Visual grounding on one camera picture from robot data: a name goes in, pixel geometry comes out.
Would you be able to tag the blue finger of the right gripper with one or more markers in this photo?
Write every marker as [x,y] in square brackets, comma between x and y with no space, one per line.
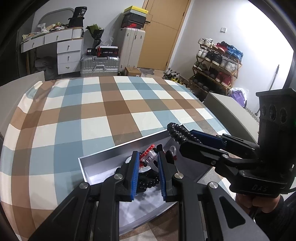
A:
[209,140]
[209,154]

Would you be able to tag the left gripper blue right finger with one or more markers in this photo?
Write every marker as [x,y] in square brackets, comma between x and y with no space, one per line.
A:
[167,170]

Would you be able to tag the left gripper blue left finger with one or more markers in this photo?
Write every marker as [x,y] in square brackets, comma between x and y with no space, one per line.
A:
[131,177]

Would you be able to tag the white round badge red print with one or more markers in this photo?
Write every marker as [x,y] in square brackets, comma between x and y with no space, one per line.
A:
[142,169]

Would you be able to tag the red and clear hair clip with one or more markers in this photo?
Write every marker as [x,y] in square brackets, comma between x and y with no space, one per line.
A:
[149,155]

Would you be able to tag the person right hand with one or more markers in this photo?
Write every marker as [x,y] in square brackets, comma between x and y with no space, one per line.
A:
[266,205]

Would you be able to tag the silver grey open box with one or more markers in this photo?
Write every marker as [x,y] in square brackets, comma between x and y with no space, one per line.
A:
[148,202]

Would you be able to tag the grey cabinet right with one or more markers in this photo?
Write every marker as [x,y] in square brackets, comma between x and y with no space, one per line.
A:
[238,122]

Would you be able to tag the purple bag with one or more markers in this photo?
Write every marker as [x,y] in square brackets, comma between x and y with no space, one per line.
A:
[238,96]

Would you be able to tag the wooden shoe rack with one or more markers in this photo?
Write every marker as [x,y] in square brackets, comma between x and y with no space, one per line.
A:
[214,71]

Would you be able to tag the plaid checkered tablecloth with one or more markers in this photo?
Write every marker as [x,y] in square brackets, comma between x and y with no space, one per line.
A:
[57,122]

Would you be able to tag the small cardboard box floor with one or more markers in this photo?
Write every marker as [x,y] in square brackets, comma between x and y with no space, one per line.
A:
[131,71]

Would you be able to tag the silver flat suitcase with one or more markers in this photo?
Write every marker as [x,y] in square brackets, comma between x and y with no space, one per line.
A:
[92,66]

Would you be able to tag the white upright suitcase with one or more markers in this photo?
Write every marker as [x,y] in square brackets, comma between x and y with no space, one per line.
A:
[129,42]

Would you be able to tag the wooden door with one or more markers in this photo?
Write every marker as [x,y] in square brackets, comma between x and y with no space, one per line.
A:
[162,27]

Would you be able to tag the black red box on suitcase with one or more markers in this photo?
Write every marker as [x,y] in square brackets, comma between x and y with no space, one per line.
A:
[107,51]

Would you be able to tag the red black Nike shoe box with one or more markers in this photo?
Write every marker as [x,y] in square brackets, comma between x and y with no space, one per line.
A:
[131,24]

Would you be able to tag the grey bedside cabinet left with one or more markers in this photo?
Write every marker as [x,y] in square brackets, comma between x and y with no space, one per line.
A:
[12,92]

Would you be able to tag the white dressing desk drawers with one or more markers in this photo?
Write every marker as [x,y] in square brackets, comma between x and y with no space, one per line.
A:
[64,46]

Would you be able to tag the yellow shoe box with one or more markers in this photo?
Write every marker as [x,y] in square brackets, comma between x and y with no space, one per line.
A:
[135,10]

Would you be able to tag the black flower bouquet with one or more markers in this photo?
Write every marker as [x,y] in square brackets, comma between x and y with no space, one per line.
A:
[96,33]

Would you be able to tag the black bag on desk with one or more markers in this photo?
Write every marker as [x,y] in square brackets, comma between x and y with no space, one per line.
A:
[78,16]

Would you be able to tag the grey arched mirror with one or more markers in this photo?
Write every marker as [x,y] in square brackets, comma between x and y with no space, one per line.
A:
[60,15]

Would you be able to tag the wall light switch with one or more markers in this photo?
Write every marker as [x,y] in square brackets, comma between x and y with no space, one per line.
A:
[223,30]

